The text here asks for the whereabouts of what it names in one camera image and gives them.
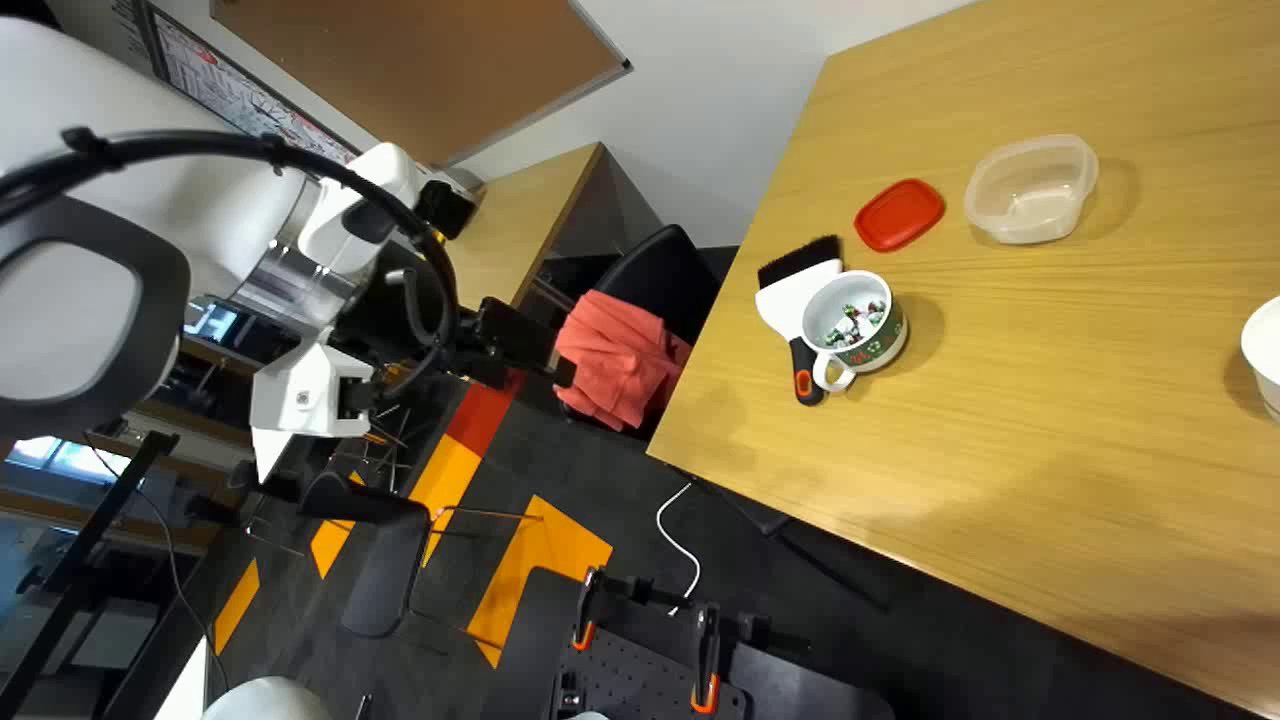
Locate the orange black clamp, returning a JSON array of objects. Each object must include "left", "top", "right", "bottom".
[
  {"left": 685, "top": 599, "right": 732, "bottom": 720},
  {"left": 566, "top": 568, "right": 606, "bottom": 655}
]

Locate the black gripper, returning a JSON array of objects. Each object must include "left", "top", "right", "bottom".
[{"left": 356, "top": 239, "right": 578, "bottom": 399}]

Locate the black office chair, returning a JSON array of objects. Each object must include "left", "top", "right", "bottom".
[{"left": 530, "top": 221, "right": 732, "bottom": 442}]

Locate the framed wall poster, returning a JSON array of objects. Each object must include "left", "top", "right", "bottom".
[{"left": 130, "top": 0, "right": 367, "bottom": 173}]

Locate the clear plastic bowl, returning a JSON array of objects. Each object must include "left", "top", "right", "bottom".
[{"left": 960, "top": 128, "right": 1105, "bottom": 252}]

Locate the green white ceramic mug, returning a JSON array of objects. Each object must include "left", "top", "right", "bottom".
[{"left": 796, "top": 266, "right": 914, "bottom": 399}]

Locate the black tripod stand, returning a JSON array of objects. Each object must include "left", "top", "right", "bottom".
[{"left": 0, "top": 422, "right": 184, "bottom": 720}]

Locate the black mounting plate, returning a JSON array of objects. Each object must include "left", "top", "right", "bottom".
[{"left": 547, "top": 568, "right": 898, "bottom": 720}]

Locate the white floor cable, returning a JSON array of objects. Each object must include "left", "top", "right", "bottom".
[{"left": 647, "top": 474, "right": 708, "bottom": 611}]

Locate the brown cork board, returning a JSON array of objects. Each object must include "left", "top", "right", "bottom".
[{"left": 209, "top": 0, "right": 637, "bottom": 173}]

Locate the salmon pink cloth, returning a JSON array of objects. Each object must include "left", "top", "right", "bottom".
[{"left": 547, "top": 289, "right": 694, "bottom": 437}]

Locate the red plastic lid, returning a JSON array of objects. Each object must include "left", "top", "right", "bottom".
[{"left": 851, "top": 174, "right": 950, "bottom": 256}]

